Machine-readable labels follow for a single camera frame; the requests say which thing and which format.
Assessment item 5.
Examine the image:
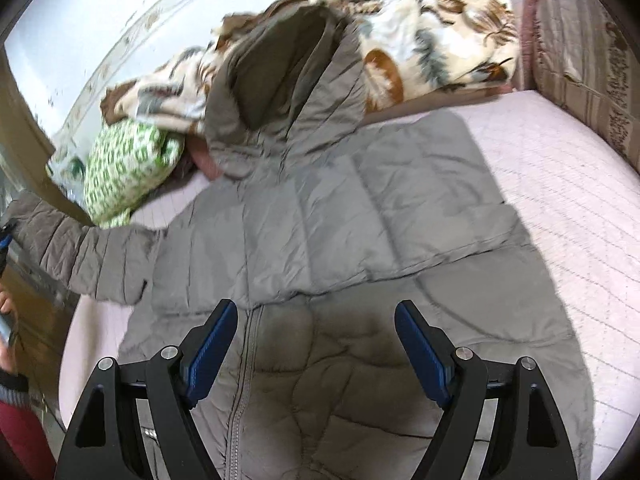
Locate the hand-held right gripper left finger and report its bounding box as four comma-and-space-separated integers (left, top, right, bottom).
54, 299, 239, 480

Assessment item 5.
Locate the cream leaf print blanket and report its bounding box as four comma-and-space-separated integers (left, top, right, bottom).
100, 0, 521, 136

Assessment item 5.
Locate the grey quilted blanket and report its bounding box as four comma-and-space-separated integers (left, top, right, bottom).
10, 7, 596, 480

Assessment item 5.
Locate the striped beige cushion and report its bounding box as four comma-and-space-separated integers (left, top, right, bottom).
532, 0, 640, 171

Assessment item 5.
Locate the green patterned pillow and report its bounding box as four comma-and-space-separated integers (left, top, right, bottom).
82, 119, 183, 227

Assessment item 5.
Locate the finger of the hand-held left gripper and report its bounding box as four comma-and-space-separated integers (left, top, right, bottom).
0, 222, 16, 276

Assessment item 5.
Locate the white green printed cloth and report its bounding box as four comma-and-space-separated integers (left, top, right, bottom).
46, 140, 93, 201

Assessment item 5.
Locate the pink rolled cloth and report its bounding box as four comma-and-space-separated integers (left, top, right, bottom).
187, 140, 223, 181

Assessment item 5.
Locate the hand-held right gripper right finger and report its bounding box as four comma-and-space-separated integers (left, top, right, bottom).
393, 300, 585, 480

